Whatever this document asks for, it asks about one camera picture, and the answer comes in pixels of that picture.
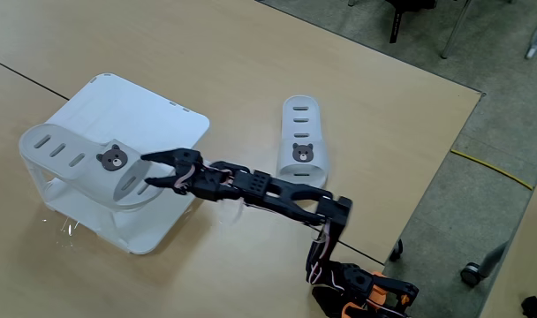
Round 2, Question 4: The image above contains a white bear slipper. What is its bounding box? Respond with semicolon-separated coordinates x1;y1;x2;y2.
276;95;330;190
19;123;168;211

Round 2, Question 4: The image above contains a white open shelf box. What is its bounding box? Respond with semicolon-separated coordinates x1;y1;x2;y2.
19;72;213;256

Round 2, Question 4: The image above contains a black caster wheel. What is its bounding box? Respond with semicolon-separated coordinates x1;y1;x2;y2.
388;238;405;262

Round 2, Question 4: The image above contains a grey caster wheel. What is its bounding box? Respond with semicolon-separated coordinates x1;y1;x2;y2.
460;240;511;288

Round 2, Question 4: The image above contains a metal chair leg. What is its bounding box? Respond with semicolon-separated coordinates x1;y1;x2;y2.
440;0;473;60

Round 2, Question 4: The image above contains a black floor item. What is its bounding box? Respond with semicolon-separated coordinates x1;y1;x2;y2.
520;295;537;318

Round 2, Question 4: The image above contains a yellow floor cable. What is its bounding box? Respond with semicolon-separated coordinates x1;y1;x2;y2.
450;148;534;192

